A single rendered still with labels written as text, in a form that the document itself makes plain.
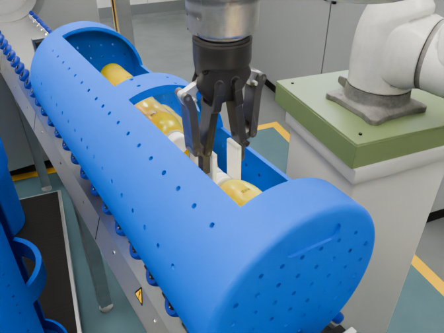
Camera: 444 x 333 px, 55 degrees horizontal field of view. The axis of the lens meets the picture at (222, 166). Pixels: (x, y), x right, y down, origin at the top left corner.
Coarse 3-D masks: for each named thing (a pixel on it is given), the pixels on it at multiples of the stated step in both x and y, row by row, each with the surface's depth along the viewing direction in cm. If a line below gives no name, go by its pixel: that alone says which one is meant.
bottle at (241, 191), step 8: (224, 184) 63; (232, 184) 62; (240, 184) 62; (248, 184) 62; (232, 192) 61; (240, 192) 60; (248, 192) 60; (256, 192) 60; (240, 200) 59; (248, 200) 59
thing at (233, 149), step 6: (228, 138) 65; (228, 144) 65; (234, 144) 63; (228, 150) 65; (234, 150) 64; (240, 150) 63; (228, 156) 66; (234, 156) 64; (240, 156) 64; (228, 162) 67; (234, 162) 65; (240, 162) 65; (228, 168) 67; (234, 168) 66; (240, 168) 65; (228, 174) 68; (234, 174) 66; (240, 174) 66
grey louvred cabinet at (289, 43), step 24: (264, 0) 334; (288, 0) 302; (312, 0) 275; (264, 24) 343; (288, 24) 309; (312, 24) 281; (336, 24) 257; (264, 48) 351; (288, 48) 316; (312, 48) 287; (336, 48) 262; (264, 72) 361; (288, 72) 323; (312, 72) 293; (432, 216) 227
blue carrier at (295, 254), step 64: (64, 64) 93; (128, 64) 121; (64, 128) 88; (128, 128) 69; (128, 192) 64; (192, 192) 55; (320, 192) 52; (192, 256) 51; (256, 256) 46; (320, 256) 54; (192, 320) 51; (256, 320) 53; (320, 320) 64
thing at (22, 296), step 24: (0, 144) 101; (0, 168) 100; (0, 216) 126; (0, 240) 103; (24, 240) 131; (0, 264) 106; (24, 264) 139; (0, 288) 108; (24, 288) 115; (0, 312) 112; (24, 312) 118
